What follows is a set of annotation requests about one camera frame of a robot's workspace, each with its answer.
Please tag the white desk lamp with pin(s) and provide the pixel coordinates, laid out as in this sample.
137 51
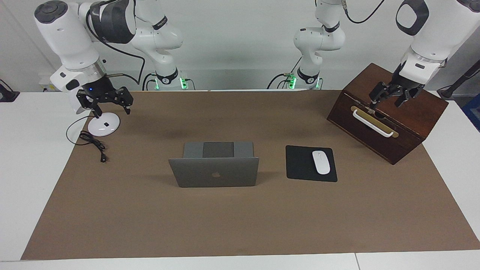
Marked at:
104 126

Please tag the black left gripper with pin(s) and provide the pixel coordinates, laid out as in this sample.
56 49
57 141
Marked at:
407 88

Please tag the brown table mat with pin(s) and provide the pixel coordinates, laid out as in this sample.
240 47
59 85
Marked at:
240 221

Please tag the black tripod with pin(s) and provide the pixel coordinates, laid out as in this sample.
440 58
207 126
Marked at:
459 80

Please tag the black mouse pad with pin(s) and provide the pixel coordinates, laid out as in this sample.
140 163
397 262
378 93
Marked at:
300 165

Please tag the grey aluminium laptop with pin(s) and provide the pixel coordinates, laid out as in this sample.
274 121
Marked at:
213 171

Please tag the white computer mouse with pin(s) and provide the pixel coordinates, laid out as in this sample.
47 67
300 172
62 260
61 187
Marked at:
321 162

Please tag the dark brown wooden box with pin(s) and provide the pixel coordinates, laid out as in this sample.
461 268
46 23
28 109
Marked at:
408 123

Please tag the black stand foot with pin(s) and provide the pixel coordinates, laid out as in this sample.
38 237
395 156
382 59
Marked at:
7 95

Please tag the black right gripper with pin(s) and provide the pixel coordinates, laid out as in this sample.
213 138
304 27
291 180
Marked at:
108 95

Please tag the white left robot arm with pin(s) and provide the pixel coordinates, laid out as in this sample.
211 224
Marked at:
318 41

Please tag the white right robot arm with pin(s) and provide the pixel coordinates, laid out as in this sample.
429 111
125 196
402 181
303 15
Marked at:
67 33

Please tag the blue crate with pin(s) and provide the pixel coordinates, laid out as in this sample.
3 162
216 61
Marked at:
472 112

